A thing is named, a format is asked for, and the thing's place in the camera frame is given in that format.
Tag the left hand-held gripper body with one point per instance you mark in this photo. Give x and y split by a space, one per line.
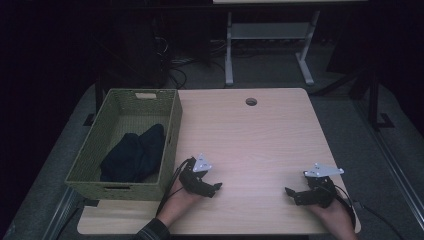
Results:
191 180

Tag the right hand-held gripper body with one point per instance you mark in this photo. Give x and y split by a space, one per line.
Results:
320 193

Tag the dark navy garment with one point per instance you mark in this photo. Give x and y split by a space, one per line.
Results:
133 156

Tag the green woven basket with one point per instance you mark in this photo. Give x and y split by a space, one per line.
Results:
126 191

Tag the person's right hand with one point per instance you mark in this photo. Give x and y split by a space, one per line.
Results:
333 218

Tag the person's left hand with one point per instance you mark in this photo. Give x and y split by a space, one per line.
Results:
178 206

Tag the black metal stand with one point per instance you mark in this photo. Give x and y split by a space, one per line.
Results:
373 100

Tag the aluminium rail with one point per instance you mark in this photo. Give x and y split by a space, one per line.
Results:
61 213
393 166

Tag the white metal desk frame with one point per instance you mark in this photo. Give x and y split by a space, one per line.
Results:
266 30

